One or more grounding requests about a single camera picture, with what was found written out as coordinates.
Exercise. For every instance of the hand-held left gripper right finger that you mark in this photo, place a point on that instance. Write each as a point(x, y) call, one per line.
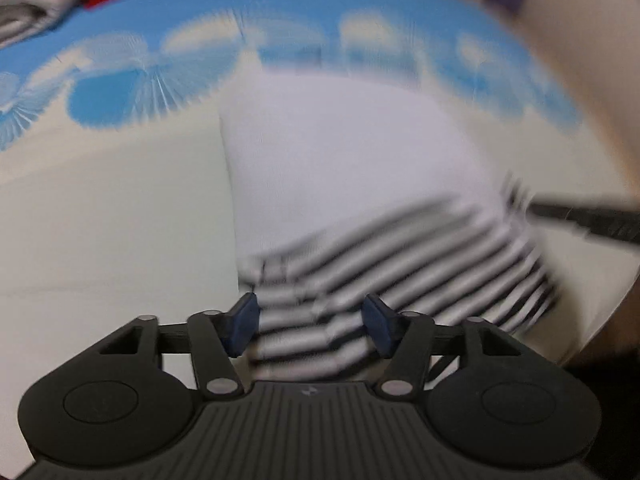
point(377, 325)

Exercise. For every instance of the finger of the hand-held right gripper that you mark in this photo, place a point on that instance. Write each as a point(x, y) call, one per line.
point(590, 220)

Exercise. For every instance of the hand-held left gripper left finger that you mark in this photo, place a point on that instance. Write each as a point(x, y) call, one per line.
point(242, 325)

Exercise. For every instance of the black white striped shirt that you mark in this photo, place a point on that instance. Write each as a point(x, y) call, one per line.
point(350, 160)

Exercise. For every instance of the blue white printed bed sheet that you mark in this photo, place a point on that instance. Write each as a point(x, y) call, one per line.
point(100, 210)

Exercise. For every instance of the white folded cloth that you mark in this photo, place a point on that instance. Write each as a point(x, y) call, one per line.
point(30, 0)

